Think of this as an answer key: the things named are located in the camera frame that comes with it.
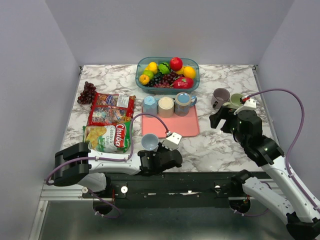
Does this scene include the green ceramic mug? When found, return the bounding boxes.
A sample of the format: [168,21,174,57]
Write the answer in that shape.
[223,93,244,110]

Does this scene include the purple ceramic mug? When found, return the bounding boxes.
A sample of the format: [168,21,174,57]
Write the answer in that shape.
[211,88,230,109]

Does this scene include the grey ceramic mug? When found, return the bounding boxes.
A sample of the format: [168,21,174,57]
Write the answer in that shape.
[141,133,159,152]

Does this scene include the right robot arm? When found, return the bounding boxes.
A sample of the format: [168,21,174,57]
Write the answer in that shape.
[209,106,320,240]

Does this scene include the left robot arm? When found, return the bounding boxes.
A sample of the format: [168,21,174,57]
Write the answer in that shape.
[46,142,183,198]

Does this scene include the blue-bottom beige mug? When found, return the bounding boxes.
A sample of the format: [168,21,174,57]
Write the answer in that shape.
[174,92,198,117]

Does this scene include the cream ceramic mug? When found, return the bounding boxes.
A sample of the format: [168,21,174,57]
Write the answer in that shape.
[158,96,175,118]

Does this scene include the light blue faceted mug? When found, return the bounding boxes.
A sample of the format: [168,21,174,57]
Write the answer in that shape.
[142,95,160,118]

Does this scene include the pink plastic tray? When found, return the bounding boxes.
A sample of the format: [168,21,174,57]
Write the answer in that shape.
[141,106,200,138]

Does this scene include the Chuba cassava chips bag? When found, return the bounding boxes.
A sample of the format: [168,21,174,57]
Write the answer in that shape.
[82,121,131,153]

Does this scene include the red toy dragon fruit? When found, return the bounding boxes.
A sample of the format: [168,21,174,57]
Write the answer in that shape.
[171,77,194,89]

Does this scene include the teal plastic fruit container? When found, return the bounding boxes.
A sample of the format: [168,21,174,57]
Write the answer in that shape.
[135,57,200,95]

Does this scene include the red toy apple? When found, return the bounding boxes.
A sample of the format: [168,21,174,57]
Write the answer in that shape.
[169,57,183,72]

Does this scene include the colourful candy bag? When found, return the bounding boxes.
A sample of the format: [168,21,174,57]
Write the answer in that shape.
[87,93,136,126]

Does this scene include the dark grapes in container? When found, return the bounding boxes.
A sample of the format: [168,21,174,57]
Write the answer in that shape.
[146,72,179,88]

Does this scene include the green toy watermelon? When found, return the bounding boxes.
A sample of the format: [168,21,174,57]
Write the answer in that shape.
[158,62,171,75]

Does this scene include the small orange toy fruit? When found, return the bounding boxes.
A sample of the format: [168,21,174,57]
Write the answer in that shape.
[139,74,150,86]

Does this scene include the green toy lime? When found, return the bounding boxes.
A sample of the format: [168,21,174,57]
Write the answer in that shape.
[143,69,154,80]

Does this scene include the yellow toy lemon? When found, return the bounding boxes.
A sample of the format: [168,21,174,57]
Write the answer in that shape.
[145,61,158,75]

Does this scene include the red grape bunch on table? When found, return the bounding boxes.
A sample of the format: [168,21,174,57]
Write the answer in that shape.
[77,81,97,105]

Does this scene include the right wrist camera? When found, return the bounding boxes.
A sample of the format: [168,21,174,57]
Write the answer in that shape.
[233,97,257,115]

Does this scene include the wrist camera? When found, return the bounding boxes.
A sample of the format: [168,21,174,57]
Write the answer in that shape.
[161,132,183,151]
[233,97,257,115]

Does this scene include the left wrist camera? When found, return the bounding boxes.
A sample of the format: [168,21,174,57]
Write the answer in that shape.
[161,132,183,151]

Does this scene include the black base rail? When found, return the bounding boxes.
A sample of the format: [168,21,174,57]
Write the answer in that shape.
[97,172,246,209]

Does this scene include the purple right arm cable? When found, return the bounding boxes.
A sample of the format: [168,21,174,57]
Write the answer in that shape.
[233,88,320,217]

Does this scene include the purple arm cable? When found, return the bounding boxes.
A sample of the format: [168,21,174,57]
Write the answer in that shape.
[233,88,320,217]
[44,112,172,219]

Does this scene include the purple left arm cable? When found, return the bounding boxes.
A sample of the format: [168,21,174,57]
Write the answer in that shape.
[44,112,172,219]

